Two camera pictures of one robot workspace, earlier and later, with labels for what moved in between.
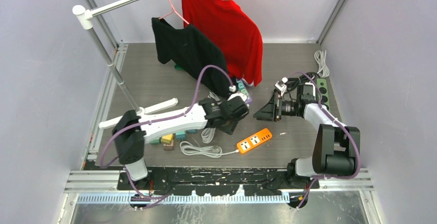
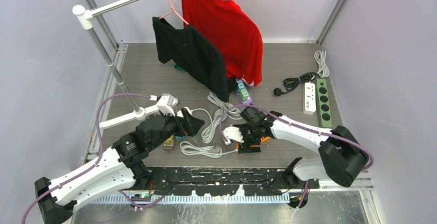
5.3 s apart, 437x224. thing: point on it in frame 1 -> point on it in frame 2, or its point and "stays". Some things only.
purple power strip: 244,89 stays
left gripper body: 230,125 -> 180,129
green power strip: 322,84 stays
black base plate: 223,182 stays
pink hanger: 171,3 stays
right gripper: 270,112 -> 245,147
